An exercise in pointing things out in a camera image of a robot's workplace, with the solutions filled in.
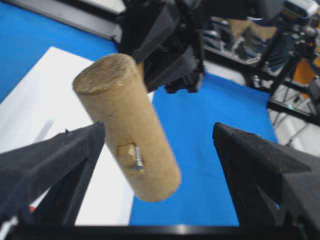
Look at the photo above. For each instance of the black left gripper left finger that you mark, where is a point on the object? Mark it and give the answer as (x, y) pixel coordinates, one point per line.
(45, 183)

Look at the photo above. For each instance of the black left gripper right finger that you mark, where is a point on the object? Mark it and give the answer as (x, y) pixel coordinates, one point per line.
(269, 183)

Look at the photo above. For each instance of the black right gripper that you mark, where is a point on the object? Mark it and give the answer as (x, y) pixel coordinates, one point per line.
(165, 37)

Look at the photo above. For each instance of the wooden mallet hammer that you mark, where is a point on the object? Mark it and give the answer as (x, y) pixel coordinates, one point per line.
(112, 91)

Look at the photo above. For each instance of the white foam board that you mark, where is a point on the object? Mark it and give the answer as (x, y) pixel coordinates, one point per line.
(44, 104)

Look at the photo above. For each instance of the blue table mat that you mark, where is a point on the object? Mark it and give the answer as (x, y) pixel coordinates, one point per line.
(188, 119)

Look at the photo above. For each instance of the black equipment rack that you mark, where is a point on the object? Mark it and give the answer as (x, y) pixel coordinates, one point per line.
(295, 39)

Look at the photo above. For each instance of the black aluminium frame rail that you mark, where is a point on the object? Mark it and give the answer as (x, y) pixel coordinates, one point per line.
(84, 15)

